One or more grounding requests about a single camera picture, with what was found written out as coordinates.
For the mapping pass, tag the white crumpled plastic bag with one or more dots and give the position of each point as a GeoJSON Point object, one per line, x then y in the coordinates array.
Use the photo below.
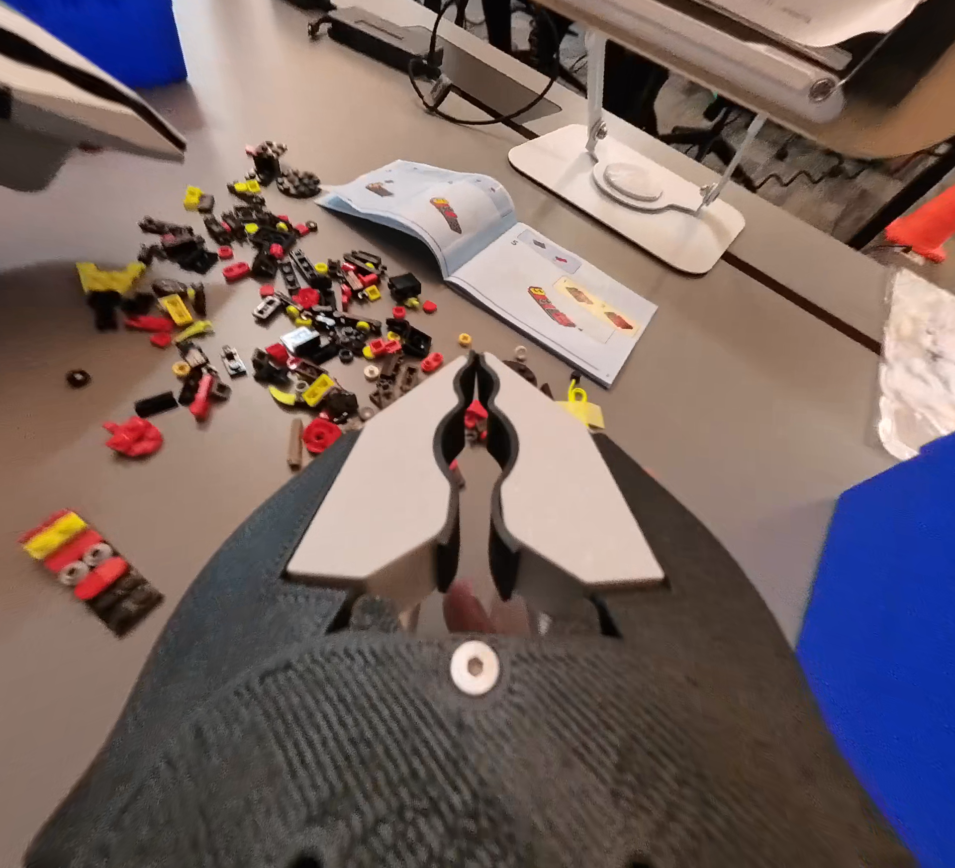
{"type": "Point", "coordinates": [921, 360]}

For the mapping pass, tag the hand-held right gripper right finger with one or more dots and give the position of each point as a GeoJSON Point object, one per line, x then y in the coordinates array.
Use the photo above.
{"type": "Point", "coordinates": [574, 510]}

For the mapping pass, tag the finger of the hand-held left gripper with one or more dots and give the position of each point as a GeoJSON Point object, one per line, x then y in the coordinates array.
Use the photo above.
{"type": "Point", "coordinates": [67, 111]}
{"type": "Point", "coordinates": [30, 25]}

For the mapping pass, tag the red slope black lego piece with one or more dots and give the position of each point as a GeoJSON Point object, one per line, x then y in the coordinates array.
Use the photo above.
{"type": "Point", "coordinates": [476, 413]}

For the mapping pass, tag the pile of small lego pieces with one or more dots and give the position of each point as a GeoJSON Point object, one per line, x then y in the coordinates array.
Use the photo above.
{"type": "Point", "coordinates": [328, 319]}

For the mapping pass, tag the red knobbed lego piece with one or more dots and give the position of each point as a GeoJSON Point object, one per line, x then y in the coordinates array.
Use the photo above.
{"type": "Point", "coordinates": [133, 435]}

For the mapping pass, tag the black power adapter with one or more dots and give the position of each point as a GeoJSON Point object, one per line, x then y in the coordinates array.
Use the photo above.
{"type": "Point", "coordinates": [373, 32]}

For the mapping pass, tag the orange cone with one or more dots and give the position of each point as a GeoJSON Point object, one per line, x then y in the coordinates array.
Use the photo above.
{"type": "Point", "coordinates": [925, 226]}

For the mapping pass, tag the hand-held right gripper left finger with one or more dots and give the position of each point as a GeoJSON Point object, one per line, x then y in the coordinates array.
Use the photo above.
{"type": "Point", "coordinates": [380, 510]}

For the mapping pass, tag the beige tilted display panel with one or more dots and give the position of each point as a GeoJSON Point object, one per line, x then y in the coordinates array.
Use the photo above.
{"type": "Point", "coordinates": [880, 129]}

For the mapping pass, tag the light blue instruction booklet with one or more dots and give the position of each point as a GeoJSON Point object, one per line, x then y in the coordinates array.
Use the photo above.
{"type": "Point", "coordinates": [485, 263]}

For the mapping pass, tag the long black studded lego plate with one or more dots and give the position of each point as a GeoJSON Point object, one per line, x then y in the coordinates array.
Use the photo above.
{"type": "Point", "coordinates": [265, 159]}

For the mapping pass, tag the red yellow black lego build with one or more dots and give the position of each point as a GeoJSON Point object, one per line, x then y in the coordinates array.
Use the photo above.
{"type": "Point", "coordinates": [82, 562]}

